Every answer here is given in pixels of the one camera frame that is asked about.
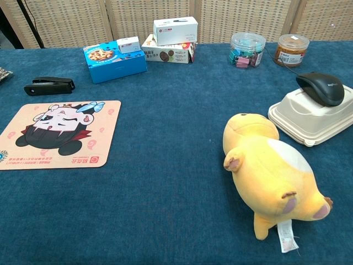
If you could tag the clear jar of brown food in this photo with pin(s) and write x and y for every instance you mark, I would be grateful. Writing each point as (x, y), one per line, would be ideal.
(291, 52)

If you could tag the woven folding screen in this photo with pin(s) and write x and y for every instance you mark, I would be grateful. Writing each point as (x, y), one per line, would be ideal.
(69, 22)

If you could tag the black stand pole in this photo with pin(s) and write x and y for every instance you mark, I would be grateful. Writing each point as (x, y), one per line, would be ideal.
(29, 19)

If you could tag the blue table cloth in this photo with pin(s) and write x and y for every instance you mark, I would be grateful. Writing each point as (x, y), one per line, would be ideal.
(165, 193)

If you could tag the clear jar of binder clips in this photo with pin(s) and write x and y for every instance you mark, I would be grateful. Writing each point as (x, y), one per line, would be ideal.
(246, 52)

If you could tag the black computer mouse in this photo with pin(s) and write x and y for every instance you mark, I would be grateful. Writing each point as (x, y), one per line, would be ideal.
(322, 88)

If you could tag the white chocolate cookie box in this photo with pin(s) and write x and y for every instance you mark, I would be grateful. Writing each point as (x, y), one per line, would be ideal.
(165, 55)

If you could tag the small white carton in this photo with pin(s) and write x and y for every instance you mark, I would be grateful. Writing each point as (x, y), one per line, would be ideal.
(128, 45)

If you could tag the black stapler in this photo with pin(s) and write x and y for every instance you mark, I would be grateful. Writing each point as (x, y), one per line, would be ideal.
(47, 87)

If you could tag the yellow plush toy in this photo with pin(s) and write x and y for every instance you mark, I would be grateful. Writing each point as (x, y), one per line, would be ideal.
(270, 171)

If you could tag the dark patterned pouch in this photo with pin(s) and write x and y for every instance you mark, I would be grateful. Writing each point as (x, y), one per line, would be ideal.
(5, 74)

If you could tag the blue cookie box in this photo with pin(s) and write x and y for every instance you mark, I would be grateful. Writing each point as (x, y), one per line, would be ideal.
(118, 69)

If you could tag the white takeout clamshell box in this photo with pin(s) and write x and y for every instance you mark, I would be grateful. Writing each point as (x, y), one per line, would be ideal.
(303, 118)

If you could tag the pink cartoon mouse pad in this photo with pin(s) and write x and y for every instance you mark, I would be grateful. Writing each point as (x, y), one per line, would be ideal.
(60, 138)

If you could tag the large white carton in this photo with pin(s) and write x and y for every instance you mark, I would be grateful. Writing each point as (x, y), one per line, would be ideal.
(176, 31)

